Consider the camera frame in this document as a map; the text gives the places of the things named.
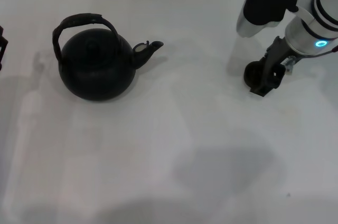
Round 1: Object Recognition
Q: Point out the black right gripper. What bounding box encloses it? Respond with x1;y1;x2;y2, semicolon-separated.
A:
249;35;290;98

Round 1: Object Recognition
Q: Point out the small dark brown teacup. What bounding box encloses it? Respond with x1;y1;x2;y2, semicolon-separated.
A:
243;61;266;89

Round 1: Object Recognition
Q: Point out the silver gripper cable plug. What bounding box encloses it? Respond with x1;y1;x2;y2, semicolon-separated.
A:
284;57;296;74

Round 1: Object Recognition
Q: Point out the thin reddish arm cable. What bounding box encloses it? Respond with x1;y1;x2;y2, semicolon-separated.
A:
323;45;338;56

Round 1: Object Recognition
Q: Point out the black round teapot with handle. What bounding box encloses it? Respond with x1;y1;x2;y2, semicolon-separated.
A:
52;12;165;102

